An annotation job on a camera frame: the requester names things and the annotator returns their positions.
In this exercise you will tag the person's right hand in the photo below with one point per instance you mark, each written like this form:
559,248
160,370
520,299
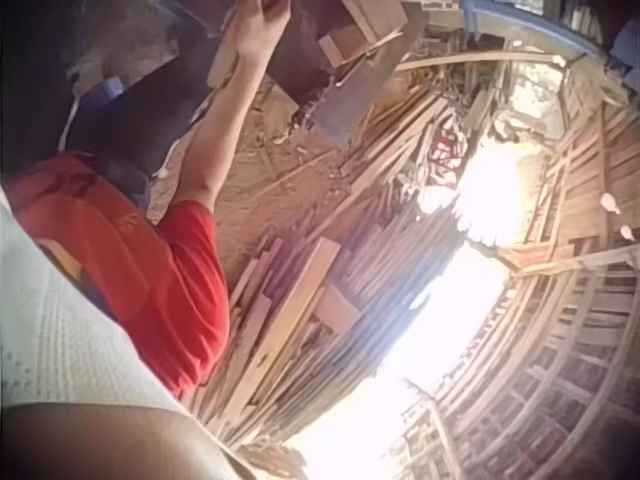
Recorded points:
260,35

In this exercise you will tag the person's right fingers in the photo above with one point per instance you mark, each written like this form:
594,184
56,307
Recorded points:
272,5

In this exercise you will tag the dark brown work table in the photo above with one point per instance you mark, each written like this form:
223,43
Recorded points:
295,50

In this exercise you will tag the pale wooden blocks pile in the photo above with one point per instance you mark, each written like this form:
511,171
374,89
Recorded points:
360,30

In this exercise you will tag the grey metal sheet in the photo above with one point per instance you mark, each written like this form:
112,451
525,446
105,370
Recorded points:
335,110

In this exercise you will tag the small blue object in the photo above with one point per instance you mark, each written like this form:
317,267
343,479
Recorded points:
111,87

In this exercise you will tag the person's legs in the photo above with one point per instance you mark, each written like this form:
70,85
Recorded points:
125,135

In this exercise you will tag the red cloth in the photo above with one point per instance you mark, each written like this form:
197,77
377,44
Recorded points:
445,147

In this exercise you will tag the heap of wooden slats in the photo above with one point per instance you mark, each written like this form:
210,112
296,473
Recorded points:
380,210

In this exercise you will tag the blue painted beam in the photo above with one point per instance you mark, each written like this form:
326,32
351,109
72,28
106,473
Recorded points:
520,25

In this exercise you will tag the wide pale wooden plank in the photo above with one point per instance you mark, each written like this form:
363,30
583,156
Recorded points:
292,310

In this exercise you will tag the small square wooden board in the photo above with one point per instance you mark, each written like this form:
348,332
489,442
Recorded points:
337,310

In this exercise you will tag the white light bulb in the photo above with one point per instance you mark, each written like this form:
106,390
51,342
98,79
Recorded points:
610,203
627,231

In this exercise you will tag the wooden lattice wall frame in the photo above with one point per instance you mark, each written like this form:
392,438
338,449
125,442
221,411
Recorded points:
560,310

